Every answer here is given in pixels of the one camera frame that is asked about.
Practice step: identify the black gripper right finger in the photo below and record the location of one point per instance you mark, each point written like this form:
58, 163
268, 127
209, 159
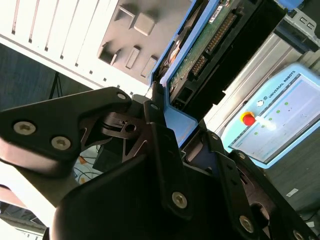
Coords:
225, 175

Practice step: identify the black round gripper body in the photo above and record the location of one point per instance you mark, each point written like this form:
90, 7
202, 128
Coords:
112, 205

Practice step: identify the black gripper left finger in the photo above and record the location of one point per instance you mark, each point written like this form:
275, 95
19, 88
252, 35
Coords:
50, 117

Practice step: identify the hard disk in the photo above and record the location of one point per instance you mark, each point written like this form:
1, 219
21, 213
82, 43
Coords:
250, 42

